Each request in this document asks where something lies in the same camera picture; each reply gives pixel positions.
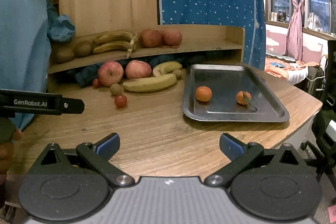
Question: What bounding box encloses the mandarin with green leaf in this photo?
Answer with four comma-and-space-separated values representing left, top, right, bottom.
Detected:
236, 90, 252, 106

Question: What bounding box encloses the red cherry tomato front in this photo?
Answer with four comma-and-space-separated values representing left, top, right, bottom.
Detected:
114, 95, 127, 108

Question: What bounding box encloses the red cherry tomato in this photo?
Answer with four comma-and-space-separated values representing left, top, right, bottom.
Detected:
92, 79, 102, 89
114, 95, 127, 108

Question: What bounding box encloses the plain orange mandarin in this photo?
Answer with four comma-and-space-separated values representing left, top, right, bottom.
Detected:
195, 86, 213, 102

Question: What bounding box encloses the long yellow banana front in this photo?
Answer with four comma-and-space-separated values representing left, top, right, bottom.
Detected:
122, 73, 177, 93

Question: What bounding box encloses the red apple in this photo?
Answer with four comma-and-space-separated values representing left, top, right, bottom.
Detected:
97, 61, 123, 87
125, 60, 152, 80

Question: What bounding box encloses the curved yellow banana back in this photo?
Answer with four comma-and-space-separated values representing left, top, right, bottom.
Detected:
152, 61, 182, 77

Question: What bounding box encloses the person left hand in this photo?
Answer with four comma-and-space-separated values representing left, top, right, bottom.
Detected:
1, 114, 23, 185

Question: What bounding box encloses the light blue hanging shirt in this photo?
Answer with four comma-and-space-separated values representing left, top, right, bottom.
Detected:
0, 0, 57, 131

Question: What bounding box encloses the metal baking tray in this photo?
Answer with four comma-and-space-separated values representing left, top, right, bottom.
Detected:
182, 64, 289, 123

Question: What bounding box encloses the shelf kiwi left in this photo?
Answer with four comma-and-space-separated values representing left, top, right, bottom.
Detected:
52, 47, 75, 64

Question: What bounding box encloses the shelf kiwi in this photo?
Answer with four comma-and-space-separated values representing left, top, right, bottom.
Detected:
52, 47, 75, 64
73, 41, 92, 57

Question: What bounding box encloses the red cherry tomato back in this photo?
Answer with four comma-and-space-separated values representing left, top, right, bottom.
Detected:
92, 79, 102, 89

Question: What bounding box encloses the black office chair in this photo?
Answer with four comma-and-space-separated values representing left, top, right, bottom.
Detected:
300, 40, 335, 186

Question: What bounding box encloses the crumpled blue cloth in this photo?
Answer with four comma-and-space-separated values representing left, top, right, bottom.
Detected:
47, 14, 76, 44

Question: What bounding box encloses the shelf kiwi right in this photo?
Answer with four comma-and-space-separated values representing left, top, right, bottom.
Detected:
73, 41, 92, 57

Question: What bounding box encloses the bed with orange bedding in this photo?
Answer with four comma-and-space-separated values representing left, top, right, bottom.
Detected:
264, 57, 319, 85

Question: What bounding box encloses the wooden desk shelf riser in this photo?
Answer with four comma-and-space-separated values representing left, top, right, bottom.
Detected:
49, 24, 245, 74

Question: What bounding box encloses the shelf apple left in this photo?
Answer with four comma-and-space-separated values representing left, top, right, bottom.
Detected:
140, 29, 163, 48

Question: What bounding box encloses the shelf apple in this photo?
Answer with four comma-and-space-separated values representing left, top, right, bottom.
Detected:
140, 29, 163, 48
160, 30, 183, 46

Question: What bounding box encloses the shelf apple right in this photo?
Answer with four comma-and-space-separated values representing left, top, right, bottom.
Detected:
160, 30, 183, 46

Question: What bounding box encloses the white cable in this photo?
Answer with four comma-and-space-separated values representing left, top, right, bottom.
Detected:
304, 54, 330, 92

